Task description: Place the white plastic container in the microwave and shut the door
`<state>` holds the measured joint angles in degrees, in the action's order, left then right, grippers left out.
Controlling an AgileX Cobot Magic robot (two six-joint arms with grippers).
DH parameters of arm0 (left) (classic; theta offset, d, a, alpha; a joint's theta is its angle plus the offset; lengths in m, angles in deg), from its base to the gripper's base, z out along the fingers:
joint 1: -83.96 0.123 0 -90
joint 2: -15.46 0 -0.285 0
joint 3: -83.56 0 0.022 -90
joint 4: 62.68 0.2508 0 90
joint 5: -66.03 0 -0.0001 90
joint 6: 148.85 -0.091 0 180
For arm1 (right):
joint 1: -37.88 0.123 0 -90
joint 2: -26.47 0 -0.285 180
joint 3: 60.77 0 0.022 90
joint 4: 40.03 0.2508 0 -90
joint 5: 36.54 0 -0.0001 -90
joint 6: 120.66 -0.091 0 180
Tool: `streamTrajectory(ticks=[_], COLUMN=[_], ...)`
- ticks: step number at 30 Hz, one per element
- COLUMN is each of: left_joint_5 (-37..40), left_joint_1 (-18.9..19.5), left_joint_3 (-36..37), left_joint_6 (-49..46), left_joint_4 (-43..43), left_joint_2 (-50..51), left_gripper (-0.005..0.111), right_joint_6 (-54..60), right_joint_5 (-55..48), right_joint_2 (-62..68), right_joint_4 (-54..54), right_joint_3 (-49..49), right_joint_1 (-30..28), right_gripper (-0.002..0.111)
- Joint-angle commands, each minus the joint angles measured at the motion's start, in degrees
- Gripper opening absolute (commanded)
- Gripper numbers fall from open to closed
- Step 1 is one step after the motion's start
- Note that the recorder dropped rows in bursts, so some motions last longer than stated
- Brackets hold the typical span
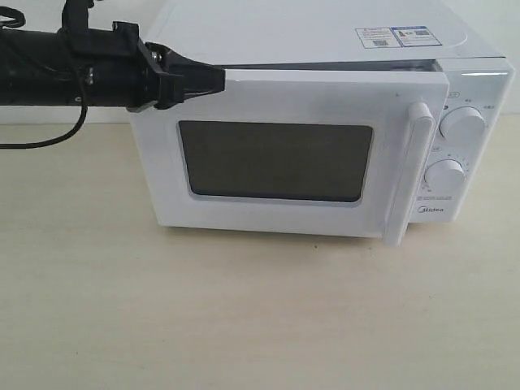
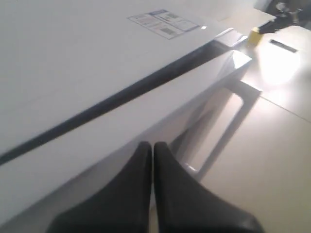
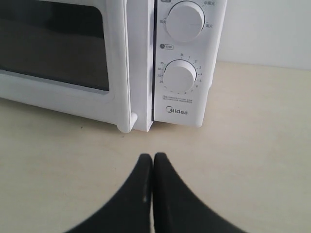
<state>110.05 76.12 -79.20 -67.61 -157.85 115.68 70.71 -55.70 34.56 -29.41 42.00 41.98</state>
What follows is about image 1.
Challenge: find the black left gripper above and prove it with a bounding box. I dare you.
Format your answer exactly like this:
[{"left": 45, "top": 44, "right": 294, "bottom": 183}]
[{"left": 58, "top": 21, "right": 225, "bottom": 112}]

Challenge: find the white microwave door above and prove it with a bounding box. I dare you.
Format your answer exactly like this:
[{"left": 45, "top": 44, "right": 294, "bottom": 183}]
[{"left": 131, "top": 70, "right": 449, "bottom": 245}]

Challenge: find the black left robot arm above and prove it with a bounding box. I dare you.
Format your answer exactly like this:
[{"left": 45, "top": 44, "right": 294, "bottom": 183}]
[{"left": 1, "top": 22, "right": 225, "bottom": 112}]

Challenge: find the white microwave oven body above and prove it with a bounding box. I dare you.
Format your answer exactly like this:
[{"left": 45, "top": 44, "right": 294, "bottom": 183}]
[{"left": 147, "top": 1, "right": 514, "bottom": 225}]

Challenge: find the white label sticker left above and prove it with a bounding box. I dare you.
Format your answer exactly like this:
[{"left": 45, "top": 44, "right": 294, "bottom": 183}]
[{"left": 355, "top": 28, "right": 401, "bottom": 50}]

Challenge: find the blue label sticker right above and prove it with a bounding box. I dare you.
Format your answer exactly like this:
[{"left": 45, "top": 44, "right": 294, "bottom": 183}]
[{"left": 391, "top": 26, "right": 441, "bottom": 47}]

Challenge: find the lower white timer knob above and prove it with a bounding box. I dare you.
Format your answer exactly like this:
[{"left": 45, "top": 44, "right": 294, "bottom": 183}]
[{"left": 425, "top": 159, "right": 466, "bottom": 192}]

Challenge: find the upper white power knob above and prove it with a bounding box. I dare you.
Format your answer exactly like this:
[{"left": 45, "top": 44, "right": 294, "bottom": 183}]
[{"left": 440, "top": 106, "right": 487, "bottom": 144}]

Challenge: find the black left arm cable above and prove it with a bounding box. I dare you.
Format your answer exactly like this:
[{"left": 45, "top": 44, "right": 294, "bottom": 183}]
[{"left": 0, "top": 0, "right": 98, "bottom": 150}]

